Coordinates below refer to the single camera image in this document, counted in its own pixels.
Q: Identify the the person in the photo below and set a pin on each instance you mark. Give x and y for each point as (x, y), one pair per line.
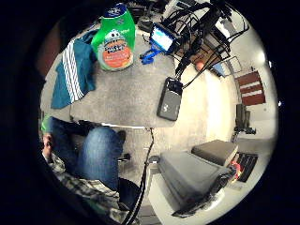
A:
(97, 153)

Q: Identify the teal white-striped towel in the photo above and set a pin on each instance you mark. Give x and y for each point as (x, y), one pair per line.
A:
(76, 70)

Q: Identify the green spray cleaner bottle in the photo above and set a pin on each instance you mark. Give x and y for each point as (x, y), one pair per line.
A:
(116, 40)

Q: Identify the black rectangular power pack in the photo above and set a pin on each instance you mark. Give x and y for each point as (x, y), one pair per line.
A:
(169, 101)

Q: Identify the blue clamp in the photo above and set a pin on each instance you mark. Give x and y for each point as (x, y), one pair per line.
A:
(149, 55)

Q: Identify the large grey case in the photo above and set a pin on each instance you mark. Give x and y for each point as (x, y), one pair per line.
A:
(187, 178)

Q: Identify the white bench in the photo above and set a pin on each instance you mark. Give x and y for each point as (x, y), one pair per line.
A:
(190, 206)

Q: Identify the small monitor with blue screen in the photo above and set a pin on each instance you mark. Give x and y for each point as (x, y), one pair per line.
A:
(162, 39)

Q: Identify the small grey box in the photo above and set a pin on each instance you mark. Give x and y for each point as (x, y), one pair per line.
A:
(215, 151)

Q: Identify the orange ball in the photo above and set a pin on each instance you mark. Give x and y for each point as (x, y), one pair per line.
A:
(199, 66)

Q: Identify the black chair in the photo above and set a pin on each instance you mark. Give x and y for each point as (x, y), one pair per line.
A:
(243, 120)

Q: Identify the black flat ribbed panel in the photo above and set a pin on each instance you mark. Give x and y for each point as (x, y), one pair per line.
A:
(247, 165)

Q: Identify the red-brown cabinet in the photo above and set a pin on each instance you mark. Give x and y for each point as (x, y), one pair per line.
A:
(251, 89)

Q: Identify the black camera rig stand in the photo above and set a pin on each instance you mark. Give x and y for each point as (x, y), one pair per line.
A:
(212, 22)

